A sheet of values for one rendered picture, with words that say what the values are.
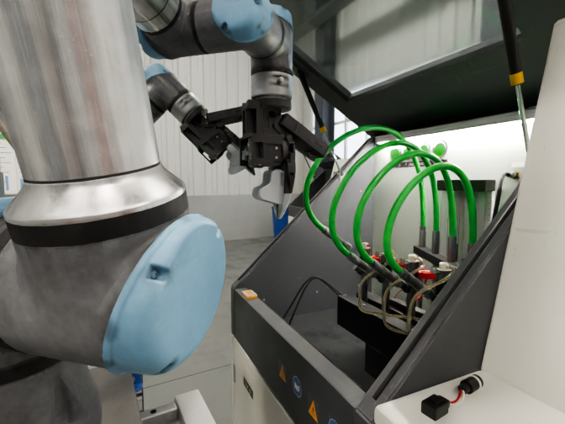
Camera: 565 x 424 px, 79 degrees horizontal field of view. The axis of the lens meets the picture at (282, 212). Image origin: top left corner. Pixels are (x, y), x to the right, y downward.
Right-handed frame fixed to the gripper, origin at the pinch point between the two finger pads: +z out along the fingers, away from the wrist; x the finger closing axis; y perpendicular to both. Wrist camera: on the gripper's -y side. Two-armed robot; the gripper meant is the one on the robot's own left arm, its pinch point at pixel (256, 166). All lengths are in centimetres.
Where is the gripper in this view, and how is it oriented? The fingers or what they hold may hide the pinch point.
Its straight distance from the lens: 89.2
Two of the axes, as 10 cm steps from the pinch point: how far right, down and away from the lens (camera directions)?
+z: 7.1, 7.1, 0.6
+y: -6.7, 7.0, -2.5
